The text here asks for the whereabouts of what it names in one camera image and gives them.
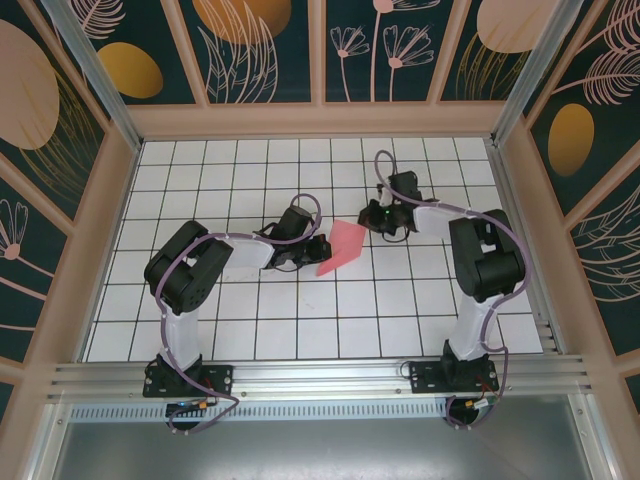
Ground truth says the pink cloth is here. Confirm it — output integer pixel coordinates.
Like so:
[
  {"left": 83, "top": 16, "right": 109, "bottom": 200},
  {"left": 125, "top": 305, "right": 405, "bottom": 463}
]
[{"left": 315, "top": 218, "right": 367, "bottom": 278}]

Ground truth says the grey metal sheet panel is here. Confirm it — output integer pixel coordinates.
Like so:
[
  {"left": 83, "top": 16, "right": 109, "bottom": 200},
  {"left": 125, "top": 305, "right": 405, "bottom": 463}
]
[{"left": 52, "top": 422, "right": 596, "bottom": 480}]

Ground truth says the long aluminium mounting rail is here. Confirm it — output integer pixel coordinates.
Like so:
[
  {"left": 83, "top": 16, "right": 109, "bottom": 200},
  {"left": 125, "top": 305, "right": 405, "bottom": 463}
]
[{"left": 47, "top": 354, "right": 594, "bottom": 401}]

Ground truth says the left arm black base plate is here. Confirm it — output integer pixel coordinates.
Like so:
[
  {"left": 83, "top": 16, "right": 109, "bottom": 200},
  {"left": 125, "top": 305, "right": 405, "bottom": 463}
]
[{"left": 142, "top": 363, "right": 236, "bottom": 400}]

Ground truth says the slotted metal cable strip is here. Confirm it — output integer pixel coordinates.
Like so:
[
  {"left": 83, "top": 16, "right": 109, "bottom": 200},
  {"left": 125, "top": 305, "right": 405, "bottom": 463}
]
[{"left": 69, "top": 403, "right": 451, "bottom": 422}]

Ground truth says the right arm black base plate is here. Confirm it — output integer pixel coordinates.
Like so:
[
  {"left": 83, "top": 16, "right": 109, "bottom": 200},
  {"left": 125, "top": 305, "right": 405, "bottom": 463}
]
[{"left": 408, "top": 360, "right": 499, "bottom": 396}]

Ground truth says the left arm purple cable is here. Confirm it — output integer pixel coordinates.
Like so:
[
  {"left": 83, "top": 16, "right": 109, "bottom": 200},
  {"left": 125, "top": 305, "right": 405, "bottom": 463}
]
[{"left": 153, "top": 193, "right": 324, "bottom": 436}]

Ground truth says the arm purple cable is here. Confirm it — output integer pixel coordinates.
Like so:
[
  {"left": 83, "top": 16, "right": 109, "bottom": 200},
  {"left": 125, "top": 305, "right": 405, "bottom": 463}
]
[
  {"left": 153, "top": 193, "right": 324, "bottom": 436},
  {"left": 373, "top": 149, "right": 531, "bottom": 432}
]

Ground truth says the aluminium corner post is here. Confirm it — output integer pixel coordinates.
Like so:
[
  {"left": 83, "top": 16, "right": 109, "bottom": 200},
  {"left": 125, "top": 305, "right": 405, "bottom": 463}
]
[
  {"left": 489, "top": 0, "right": 586, "bottom": 149},
  {"left": 39, "top": 0, "right": 144, "bottom": 154}
]

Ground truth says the small circuit board with wires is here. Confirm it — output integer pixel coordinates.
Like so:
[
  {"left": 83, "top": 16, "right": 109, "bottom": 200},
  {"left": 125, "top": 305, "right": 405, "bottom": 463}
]
[
  {"left": 167, "top": 397, "right": 219, "bottom": 416},
  {"left": 462, "top": 394, "right": 501, "bottom": 412}
]

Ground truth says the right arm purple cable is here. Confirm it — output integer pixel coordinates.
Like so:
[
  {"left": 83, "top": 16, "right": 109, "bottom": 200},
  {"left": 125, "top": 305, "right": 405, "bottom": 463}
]
[{"left": 373, "top": 149, "right": 531, "bottom": 432}]

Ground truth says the grooved aluminium side rail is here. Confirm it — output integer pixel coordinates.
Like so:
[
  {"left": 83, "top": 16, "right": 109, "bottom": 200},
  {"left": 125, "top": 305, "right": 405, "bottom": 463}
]
[{"left": 487, "top": 142, "right": 569, "bottom": 356}]

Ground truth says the aluminium frame rail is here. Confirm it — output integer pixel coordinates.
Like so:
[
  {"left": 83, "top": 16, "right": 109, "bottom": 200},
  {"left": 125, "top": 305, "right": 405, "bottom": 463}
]
[
  {"left": 569, "top": 394, "right": 619, "bottom": 480},
  {"left": 27, "top": 402, "right": 69, "bottom": 480}
]

